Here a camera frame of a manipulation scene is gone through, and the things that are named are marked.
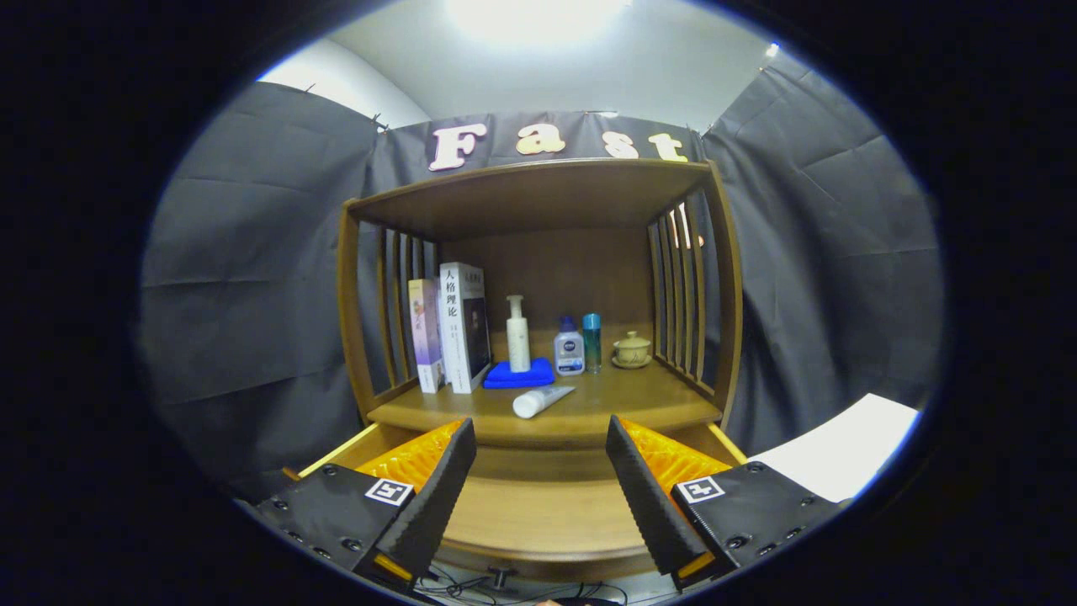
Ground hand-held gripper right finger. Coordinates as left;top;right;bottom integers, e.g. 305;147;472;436
606;415;851;592

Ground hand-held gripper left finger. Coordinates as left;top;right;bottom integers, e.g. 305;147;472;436
248;418;477;590

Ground wooden drawer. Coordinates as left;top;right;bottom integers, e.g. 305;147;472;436
282;419;750;590

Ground white green tube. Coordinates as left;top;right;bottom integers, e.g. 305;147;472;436
512;385;576;420

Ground wooden countertop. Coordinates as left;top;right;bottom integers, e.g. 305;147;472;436
368;358;723;449

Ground wooden cabinet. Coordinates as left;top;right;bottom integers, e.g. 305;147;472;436
337;158;745;460

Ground blue folded cloth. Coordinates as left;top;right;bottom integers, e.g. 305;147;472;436
482;357;556;390

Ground beige lidded ceramic cup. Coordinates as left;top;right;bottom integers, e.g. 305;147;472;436
611;331;653;369

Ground purple book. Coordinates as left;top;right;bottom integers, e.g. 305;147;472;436
408;279;447;394

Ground white book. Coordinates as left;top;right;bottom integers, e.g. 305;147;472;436
438;262;493;395

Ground small white blue-pump bottle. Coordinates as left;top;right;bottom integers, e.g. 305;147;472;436
554;316;586;376

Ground white pump bottle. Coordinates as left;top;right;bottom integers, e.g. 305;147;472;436
506;295;532;374

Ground ceiling light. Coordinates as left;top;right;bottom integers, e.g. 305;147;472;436
446;0;628;43

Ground black floor cables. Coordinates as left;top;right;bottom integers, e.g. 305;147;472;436
421;564;628;606

